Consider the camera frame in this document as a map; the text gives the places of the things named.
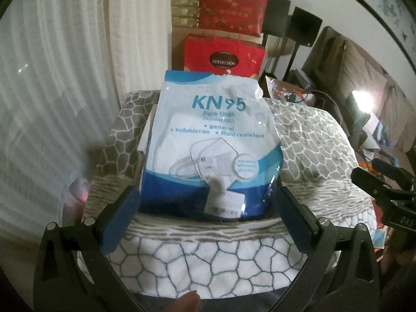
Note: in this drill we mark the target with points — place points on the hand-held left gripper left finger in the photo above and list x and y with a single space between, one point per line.
120 221

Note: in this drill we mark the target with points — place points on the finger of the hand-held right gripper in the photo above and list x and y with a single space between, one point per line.
390 169
370 180

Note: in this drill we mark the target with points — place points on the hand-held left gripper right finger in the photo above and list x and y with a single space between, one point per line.
292 221

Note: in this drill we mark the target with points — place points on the blue white face mask pack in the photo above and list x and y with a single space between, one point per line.
211 120

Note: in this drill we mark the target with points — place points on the person's left hand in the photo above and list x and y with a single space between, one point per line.
182 303

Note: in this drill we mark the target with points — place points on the clear plastic bag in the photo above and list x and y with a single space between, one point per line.
73 198

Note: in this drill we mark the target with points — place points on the grey honeycomb pattern blanket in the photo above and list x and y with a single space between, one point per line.
318 169

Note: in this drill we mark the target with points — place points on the bright lamp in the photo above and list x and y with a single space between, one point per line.
359 99

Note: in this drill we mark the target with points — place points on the brown sofa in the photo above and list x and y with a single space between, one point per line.
357 65

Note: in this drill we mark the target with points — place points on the plastic bag of red items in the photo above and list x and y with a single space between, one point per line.
286 87

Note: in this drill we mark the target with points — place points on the white sheer curtain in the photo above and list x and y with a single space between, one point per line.
65 71

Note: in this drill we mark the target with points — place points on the red paper gift bag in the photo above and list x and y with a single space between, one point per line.
201 55

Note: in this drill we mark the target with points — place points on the gold flat box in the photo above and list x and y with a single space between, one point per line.
185 11
185 22
185 0

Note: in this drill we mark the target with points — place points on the red floral gift box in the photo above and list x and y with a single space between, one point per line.
232 9

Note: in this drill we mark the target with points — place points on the framed wall picture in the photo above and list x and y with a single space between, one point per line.
380 3

